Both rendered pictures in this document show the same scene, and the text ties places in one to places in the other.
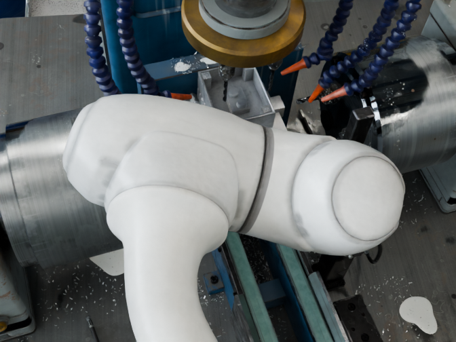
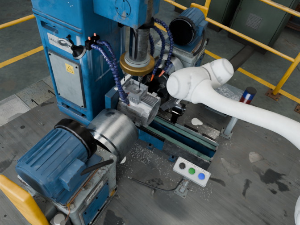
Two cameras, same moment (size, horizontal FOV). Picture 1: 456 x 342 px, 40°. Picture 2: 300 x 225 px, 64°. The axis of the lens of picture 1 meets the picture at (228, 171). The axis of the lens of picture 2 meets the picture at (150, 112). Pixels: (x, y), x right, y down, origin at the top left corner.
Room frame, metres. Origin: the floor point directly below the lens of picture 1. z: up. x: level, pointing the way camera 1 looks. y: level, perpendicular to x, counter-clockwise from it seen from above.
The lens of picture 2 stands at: (-0.10, 0.63, 2.08)
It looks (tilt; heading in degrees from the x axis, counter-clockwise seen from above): 48 degrees down; 315
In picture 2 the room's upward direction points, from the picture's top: 10 degrees clockwise
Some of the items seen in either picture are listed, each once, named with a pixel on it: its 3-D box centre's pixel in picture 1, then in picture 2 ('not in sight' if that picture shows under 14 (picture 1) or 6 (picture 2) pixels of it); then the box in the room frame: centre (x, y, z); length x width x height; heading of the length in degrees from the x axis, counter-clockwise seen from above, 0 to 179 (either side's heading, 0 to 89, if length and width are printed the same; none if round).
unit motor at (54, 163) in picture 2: not in sight; (65, 181); (0.37, 0.56, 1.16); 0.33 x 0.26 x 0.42; 113
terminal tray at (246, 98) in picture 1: (235, 104); (134, 91); (0.68, 0.00, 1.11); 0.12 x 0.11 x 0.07; 22
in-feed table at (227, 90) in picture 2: not in sight; (221, 100); (0.47, -0.66, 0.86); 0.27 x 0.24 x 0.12; 113
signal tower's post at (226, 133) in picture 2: not in sight; (237, 114); (0.27, -0.50, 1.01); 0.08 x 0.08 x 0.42; 23
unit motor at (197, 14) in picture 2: not in sight; (189, 40); (0.86, -0.61, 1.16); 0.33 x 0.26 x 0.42; 113
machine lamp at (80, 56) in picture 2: not in sight; (73, 46); (0.77, 0.29, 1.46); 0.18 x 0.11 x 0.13; 23
